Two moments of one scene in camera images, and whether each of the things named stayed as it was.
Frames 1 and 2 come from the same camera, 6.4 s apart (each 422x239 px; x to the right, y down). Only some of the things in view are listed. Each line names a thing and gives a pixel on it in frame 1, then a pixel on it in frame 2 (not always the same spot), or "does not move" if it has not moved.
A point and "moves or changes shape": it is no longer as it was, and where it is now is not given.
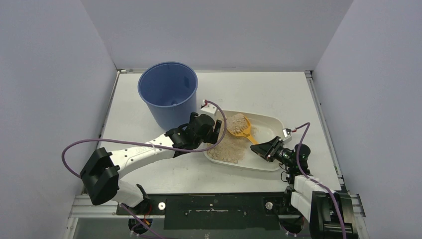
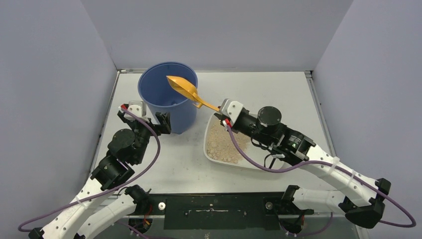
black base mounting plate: (254, 211) does not move
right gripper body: (273, 150) to (226, 117)
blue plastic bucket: (169, 90) does not move
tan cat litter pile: (234, 133) does not move
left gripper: (215, 128) to (145, 122)
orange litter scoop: (245, 132) moves or changes shape
